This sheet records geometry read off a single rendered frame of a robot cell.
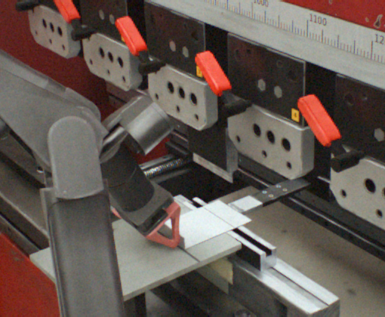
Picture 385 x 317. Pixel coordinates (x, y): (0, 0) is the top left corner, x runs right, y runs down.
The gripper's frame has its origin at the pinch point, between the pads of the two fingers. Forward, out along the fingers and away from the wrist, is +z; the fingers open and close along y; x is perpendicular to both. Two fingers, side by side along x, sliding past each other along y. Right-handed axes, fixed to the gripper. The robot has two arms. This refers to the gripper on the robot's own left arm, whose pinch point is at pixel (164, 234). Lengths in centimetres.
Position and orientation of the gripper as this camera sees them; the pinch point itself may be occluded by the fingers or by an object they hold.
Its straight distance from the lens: 133.4
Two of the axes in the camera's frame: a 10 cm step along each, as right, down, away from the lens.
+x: -7.1, 6.7, -2.3
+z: 4.2, 6.5, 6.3
